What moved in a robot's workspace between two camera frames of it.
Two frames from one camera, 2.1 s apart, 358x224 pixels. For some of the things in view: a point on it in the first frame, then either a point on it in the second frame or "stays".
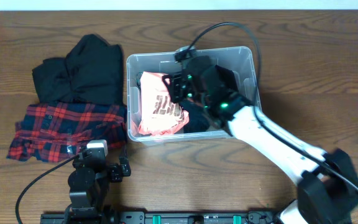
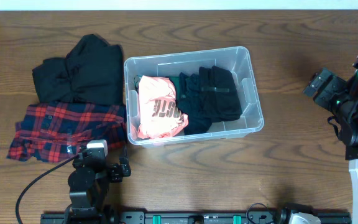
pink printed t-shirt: (160, 114) stays
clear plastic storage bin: (152, 117) stays
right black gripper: (179, 88) → (339, 86)
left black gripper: (115, 171) stays
